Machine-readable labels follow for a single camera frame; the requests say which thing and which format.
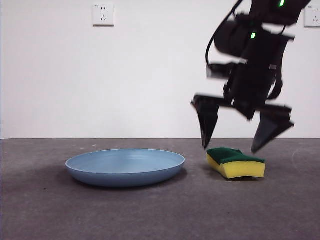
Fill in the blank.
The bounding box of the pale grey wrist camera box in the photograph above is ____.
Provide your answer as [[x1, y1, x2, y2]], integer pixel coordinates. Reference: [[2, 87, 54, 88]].
[[206, 63, 234, 81]]

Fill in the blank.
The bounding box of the blue round plate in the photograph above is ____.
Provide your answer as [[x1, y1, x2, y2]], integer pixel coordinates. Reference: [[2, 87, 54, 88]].
[[65, 148, 186, 188]]

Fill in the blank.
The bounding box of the short looped black cable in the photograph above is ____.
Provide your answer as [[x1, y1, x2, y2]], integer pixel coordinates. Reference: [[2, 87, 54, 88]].
[[266, 64, 285, 101]]

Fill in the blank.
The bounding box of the green and yellow sponge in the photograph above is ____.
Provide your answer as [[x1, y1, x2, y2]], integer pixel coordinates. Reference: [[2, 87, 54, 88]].
[[206, 147, 266, 180]]

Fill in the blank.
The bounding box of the long black arm cable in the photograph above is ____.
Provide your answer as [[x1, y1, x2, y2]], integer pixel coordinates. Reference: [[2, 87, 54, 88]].
[[204, 0, 243, 65]]

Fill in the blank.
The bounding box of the white wall socket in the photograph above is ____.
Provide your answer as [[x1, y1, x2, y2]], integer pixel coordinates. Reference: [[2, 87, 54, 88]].
[[303, 5, 320, 28], [92, 3, 116, 28]]

